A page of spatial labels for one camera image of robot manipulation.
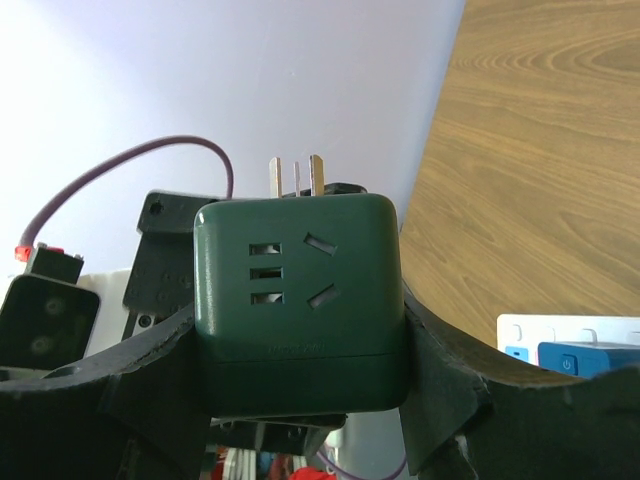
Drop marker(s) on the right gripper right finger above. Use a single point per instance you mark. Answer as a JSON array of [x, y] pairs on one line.
[[473, 412]]

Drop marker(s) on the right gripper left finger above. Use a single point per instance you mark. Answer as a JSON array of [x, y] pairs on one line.
[[132, 411]]

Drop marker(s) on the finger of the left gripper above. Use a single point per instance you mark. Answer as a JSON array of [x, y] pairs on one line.
[[298, 434], [340, 188]]

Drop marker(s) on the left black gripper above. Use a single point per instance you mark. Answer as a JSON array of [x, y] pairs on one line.
[[161, 278]]

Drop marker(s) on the white multicolour power strip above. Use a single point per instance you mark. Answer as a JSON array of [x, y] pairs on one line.
[[519, 335]]

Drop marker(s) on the dark green cube adapter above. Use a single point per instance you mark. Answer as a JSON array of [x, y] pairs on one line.
[[298, 301]]

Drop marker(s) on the blue cube plug adapter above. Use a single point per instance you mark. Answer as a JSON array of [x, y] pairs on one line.
[[586, 360]]

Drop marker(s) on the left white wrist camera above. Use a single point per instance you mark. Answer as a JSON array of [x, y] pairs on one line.
[[53, 315]]

